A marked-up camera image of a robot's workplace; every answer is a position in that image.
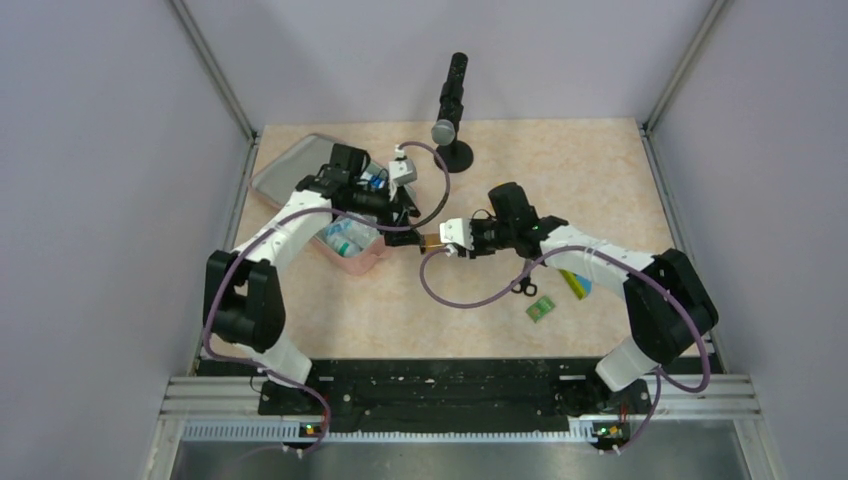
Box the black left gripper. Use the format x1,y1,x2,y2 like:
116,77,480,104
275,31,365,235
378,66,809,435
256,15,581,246
348,177,424,245

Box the brown bottle orange cap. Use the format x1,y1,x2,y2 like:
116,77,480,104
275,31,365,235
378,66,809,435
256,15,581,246
419,233,447,255

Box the blue packet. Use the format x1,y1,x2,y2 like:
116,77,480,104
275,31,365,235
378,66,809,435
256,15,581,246
324,218,356,241

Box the black handled scissors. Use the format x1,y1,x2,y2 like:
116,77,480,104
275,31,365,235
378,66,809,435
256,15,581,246
511,259,538,297

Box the small green box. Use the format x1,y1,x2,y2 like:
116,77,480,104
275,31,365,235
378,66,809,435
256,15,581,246
525,296,556,323

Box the pink medicine kit case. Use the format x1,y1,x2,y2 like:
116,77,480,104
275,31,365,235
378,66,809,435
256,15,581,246
237,133,419,276

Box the white bottle green label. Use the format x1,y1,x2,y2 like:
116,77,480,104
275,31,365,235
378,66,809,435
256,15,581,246
326,235,362,258

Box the blue white dropper bottle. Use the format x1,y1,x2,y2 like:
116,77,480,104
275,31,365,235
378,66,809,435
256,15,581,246
360,169,389,190

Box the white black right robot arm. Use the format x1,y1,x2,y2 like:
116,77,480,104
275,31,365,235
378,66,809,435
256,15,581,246
442,182,719,412

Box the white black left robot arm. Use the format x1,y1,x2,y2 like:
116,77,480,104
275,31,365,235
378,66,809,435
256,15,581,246
203,143,419,414

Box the colourful toy block stack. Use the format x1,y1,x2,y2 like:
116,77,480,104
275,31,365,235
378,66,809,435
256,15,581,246
559,270,592,300

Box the black microphone on stand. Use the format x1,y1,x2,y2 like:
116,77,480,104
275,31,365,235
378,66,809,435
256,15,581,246
431,52,474,173

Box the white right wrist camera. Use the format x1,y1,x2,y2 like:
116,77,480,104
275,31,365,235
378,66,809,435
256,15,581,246
439,218,474,259

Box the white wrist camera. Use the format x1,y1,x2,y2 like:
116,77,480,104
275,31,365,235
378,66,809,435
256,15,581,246
388,145,418,200
439,218,474,259

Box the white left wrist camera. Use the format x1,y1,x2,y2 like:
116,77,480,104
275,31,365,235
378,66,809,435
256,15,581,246
388,145,418,200

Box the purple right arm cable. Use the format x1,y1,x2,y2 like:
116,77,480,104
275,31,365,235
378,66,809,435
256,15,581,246
419,245,713,456

